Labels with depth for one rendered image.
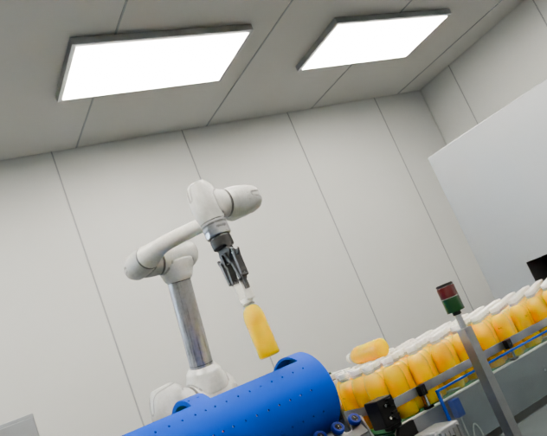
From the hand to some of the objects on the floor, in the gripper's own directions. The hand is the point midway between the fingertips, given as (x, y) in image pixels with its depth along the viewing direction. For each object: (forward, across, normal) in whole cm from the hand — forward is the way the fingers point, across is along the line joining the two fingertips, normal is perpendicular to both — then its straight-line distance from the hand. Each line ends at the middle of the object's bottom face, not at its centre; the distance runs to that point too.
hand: (244, 291), depth 207 cm
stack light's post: (+151, +20, +54) cm, 162 cm away
